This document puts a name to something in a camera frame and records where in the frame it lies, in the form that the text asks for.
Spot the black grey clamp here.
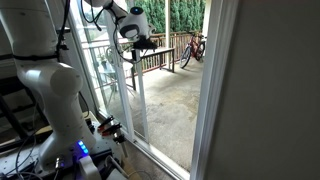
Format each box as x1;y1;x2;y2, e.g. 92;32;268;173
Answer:
112;132;130;158

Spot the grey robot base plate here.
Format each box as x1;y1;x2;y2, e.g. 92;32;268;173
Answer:
0;109;125;180

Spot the black metal stand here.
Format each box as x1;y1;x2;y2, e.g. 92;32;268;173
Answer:
0;75;33;153

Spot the glass door with white frame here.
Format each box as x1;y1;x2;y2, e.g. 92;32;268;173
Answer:
68;0;136;144

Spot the grey cable bundle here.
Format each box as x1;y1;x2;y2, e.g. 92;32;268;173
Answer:
0;106;46;180

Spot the green hedge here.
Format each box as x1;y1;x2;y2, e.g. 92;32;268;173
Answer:
133;0;206;33

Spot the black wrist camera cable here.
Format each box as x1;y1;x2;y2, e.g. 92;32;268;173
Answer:
79;0;138;65

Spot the white connector box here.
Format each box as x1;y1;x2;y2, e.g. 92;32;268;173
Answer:
78;155;102;180

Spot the white round patio table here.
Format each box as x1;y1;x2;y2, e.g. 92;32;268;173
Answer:
94;46;135;103

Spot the white porch post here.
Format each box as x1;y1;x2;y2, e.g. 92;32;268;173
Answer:
164;0;172;49

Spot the red black spring clamp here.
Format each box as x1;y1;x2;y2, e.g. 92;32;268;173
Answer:
101;122;123;138
97;115;116;133

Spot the red bicycle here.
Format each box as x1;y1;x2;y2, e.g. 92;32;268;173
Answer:
179;30;208;70

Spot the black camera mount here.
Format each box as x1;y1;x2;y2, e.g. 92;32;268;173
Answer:
55;27;72;51

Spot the white cable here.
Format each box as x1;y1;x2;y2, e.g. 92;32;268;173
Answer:
105;154;154;180

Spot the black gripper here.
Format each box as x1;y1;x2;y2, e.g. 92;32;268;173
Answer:
133;37;158;51

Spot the wooden deck railing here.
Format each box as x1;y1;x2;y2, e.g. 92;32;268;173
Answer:
81;30;204;90

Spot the white door frame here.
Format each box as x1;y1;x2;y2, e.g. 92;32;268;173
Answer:
96;0;240;180

